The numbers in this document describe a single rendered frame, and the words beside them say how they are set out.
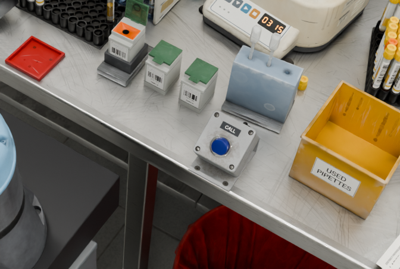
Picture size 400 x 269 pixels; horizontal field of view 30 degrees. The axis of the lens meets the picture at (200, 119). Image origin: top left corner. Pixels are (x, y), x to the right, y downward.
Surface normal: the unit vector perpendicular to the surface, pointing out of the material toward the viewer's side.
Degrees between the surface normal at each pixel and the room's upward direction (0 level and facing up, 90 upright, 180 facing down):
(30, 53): 0
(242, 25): 25
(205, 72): 0
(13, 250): 73
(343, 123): 90
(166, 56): 0
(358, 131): 90
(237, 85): 90
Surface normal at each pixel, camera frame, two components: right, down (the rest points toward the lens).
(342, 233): 0.11, -0.62
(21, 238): 0.85, 0.25
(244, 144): -0.16, -0.21
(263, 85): -0.40, 0.69
